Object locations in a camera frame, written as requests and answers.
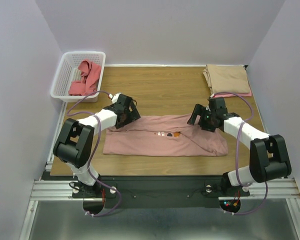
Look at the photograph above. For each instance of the folded beige t shirt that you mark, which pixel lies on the folded beige t shirt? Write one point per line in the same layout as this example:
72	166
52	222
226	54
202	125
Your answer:
226	78

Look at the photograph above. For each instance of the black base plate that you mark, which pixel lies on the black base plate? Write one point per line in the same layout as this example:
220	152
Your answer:
156	192

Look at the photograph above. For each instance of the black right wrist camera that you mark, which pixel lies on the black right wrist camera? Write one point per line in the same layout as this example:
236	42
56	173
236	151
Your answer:
217	105

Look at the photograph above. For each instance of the folded pink t shirt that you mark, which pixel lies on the folded pink t shirt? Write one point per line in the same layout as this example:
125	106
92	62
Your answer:
230	94

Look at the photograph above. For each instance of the circuit board with leds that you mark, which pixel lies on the circuit board with leds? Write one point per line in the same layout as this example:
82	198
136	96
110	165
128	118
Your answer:
232	206

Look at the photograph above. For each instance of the pink printed t shirt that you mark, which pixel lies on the pink printed t shirt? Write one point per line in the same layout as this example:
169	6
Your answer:
164	136

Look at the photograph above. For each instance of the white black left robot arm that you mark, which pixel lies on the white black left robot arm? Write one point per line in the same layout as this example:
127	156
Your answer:
74	143

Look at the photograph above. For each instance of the crumpled red t shirt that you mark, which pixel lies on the crumpled red t shirt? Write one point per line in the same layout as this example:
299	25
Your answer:
89	76

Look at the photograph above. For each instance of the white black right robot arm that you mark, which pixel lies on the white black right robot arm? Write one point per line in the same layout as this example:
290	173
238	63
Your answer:
268	154

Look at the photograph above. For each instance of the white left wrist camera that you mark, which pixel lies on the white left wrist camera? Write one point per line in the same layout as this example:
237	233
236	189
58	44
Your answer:
114	97

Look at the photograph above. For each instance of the white round knob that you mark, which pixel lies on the white round knob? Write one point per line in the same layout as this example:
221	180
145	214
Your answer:
112	190

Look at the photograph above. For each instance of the aluminium frame rail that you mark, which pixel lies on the aluminium frame rail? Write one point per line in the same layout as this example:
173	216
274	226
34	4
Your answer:
271	212

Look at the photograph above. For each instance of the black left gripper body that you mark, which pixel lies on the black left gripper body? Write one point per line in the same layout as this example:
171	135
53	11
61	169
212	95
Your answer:
127	120

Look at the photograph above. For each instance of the silver round knob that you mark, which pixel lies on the silver round knob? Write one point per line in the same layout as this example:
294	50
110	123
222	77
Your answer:
208	189

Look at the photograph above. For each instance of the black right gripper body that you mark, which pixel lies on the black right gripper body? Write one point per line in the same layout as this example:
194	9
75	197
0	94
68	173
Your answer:
201	118

